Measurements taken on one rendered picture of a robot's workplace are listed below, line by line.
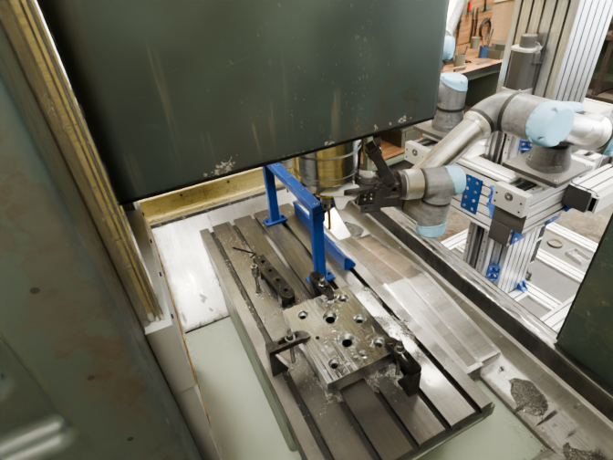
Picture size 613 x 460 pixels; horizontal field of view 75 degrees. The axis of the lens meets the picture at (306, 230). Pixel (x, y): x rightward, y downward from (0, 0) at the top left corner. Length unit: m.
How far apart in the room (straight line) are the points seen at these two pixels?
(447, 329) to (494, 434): 0.36
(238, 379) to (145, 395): 0.97
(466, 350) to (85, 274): 1.31
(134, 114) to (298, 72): 0.27
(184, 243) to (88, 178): 1.42
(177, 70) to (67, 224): 0.29
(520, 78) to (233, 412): 1.63
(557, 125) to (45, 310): 1.18
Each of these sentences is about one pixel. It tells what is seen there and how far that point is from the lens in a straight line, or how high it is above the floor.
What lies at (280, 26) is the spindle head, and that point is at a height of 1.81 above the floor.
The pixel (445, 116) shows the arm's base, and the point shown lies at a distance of 1.98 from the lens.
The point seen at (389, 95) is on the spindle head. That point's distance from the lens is 0.83.
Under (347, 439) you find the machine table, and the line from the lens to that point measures 1.14.
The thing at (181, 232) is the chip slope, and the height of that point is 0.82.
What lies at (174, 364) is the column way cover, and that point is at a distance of 0.80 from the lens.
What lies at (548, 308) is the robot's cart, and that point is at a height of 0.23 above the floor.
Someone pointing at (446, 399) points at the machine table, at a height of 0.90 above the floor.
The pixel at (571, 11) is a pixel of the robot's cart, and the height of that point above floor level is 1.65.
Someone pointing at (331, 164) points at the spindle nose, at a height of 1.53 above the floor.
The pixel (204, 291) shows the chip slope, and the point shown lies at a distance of 1.86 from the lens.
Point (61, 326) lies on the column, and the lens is 0.55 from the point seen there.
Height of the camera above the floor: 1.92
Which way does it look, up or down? 36 degrees down
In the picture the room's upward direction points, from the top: 5 degrees counter-clockwise
